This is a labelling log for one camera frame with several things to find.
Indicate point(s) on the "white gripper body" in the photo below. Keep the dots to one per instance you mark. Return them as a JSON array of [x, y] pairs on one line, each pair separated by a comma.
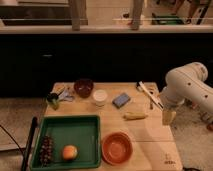
[[170, 102]]

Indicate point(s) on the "beige soft gripper fingers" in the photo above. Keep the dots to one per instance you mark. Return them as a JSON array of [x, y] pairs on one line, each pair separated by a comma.
[[168, 116]]

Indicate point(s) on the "yellow banana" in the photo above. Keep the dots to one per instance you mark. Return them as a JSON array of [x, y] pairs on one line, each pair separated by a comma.
[[134, 116]]

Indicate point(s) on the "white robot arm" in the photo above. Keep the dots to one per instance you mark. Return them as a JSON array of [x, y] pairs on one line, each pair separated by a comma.
[[186, 82]]

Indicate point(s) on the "red orange bowl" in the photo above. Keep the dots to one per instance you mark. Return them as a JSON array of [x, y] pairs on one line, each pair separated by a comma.
[[116, 148]]

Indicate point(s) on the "dark maroon bowl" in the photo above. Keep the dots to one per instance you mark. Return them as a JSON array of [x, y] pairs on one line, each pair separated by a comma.
[[83, 87]]

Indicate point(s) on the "blue sponge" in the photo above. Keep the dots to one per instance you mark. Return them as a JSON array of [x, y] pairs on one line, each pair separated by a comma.
[[121, 100]]

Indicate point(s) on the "white cup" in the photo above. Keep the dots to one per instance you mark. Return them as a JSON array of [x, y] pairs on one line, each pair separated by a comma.
[[99, 97]]

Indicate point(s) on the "green plastic tray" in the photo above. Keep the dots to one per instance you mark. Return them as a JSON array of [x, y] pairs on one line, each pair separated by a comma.
[[81, 131]]

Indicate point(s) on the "red yellow apple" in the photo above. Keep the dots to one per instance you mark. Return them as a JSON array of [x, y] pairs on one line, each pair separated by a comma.
[[69, 152]]

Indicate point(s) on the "dark grape bunch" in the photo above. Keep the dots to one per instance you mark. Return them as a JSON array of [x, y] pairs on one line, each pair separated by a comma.
[[45, 152]]

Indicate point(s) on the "black pole stand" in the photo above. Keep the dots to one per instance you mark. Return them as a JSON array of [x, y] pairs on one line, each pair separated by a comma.
[[33, 126]]

